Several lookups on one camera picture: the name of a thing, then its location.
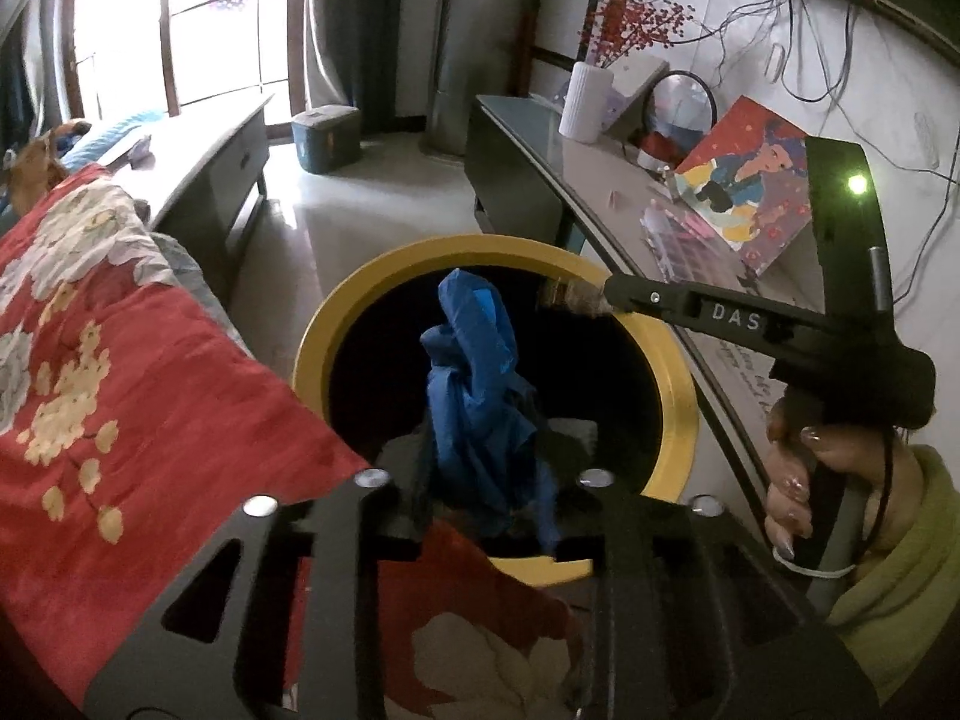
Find red item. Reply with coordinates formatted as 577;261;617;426
637;131;680;170

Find red floral quilt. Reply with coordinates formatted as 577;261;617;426
0;163;586;720

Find red berry branches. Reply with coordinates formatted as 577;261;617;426
577;0;695;68

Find yellow rimmed trash bin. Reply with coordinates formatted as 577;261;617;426
292;234;700;586

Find round black framed mirror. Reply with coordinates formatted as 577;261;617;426
637;71;717;158

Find person's right forearm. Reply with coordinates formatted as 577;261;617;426
825;444;960;706

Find dark grey long cabinet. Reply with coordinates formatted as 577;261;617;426
465;94;826;481

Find grey low cabinet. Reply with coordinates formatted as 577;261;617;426
97;94;275;301

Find window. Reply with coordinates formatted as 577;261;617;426
71;0;301;117

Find dark grey curtain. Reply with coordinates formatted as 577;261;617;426
300;0;410;143
0;0;83;158

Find colourful painted canvas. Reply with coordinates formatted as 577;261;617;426
673;95;815;278

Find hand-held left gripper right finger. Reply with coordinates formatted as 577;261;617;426
536;420;878;720

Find teal storage box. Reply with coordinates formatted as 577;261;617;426
291;105;362;173

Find pale blue cloth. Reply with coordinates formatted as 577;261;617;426
150;232;252;350

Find white card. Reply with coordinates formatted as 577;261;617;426
600;54;668;143

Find person's right hand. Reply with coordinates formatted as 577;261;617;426
763;397;925;565

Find black wall cable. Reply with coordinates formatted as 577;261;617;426
780;0;960;188

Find grey standing air conditioner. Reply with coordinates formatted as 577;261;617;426
424;0;530;158

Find white wrist loop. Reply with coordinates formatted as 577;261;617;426
772;547;857;580

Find orange plush toy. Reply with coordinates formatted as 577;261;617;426
0;120;91;215

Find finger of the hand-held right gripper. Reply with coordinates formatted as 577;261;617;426
604;272;702;332

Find blue pillow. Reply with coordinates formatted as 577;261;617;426
60;111;162;173

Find white ribbed vase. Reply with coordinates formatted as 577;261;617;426
559;61;612;143

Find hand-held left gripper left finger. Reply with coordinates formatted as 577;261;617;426
82;439;436;720

